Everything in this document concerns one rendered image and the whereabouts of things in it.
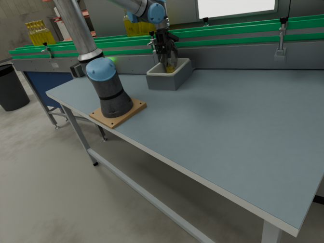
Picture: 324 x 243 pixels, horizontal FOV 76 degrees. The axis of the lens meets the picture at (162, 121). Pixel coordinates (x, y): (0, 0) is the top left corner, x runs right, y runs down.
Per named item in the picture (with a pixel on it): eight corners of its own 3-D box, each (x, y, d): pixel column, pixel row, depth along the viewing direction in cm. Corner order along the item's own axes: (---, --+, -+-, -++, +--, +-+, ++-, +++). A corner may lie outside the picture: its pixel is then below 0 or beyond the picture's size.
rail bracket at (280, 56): (286, 61, 100) (293, 10, 88) (282, 76, 89) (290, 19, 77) (275, 61, 103) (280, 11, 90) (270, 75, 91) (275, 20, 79)
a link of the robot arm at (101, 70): (101, 101, 87) (87, 71, 79) (93, 90, 97) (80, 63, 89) (127, 89, 90) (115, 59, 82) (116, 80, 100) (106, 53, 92)
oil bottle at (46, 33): (60, 51, 194) (45, 19, 179) (55, 53, 191) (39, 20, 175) (56, 51, 197) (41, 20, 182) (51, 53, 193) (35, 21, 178)
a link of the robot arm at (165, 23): (158, 18, 107) (171, 16, 103) (160, 27, 110) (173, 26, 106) (150, 21, 102) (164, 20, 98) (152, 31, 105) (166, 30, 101)
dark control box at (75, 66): (88, 73, 163) (84, 62, 158) (80, 77, 157) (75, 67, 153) (81, 73, 167) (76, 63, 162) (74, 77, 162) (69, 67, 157)
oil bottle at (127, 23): (141, 46, 145) (133, 12, 134) (137, 48, 142) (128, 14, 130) (135, 47, 148) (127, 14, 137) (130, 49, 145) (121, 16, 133)
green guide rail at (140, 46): (154, 52, 124) (150, 38, 120) (153, 52, 124) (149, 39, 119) (13, 58, 214) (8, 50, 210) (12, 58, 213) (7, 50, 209)
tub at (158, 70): (193, 72, 121) (191, 57, 116) (175, 90, 106) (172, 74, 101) (167, 72, 130) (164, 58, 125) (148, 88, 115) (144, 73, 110)
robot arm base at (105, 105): (114, 121, 90) (105, 102, 84) (96, 113, 100) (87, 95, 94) (139, 103, 97) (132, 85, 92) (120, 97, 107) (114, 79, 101)
